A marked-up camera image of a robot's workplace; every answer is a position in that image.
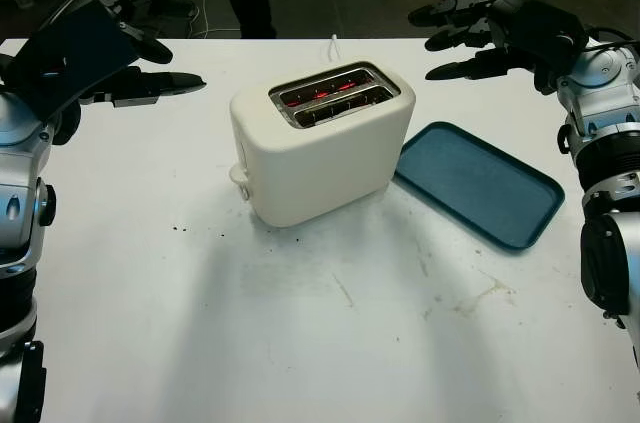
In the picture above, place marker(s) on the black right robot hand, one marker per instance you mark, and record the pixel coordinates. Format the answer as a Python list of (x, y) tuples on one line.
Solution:
[(545, 33)]

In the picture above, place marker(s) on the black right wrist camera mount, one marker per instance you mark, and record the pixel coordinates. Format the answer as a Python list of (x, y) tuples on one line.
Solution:
[(546, 82)]

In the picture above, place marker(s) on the blue rectangular tray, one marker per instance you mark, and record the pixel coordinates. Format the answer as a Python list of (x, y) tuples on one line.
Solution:
[(480, 188)]

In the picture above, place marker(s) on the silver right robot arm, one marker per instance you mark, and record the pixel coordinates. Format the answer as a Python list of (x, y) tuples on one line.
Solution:
[(610, 143)]

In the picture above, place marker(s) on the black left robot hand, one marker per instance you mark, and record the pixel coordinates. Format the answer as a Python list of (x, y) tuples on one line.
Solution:
[(65, 58)]

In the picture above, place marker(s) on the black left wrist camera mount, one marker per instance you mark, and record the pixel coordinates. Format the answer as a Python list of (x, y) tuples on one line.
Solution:
[(67, 125)]

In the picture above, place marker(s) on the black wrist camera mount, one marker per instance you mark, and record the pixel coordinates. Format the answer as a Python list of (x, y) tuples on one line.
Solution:
[(546, 82), (67, 125)]

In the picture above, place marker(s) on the white two-slot toaster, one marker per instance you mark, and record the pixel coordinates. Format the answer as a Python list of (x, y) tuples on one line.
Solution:
[(325, 168)]

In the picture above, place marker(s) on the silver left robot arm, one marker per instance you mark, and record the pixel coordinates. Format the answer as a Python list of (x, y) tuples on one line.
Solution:
[(20, 178)]

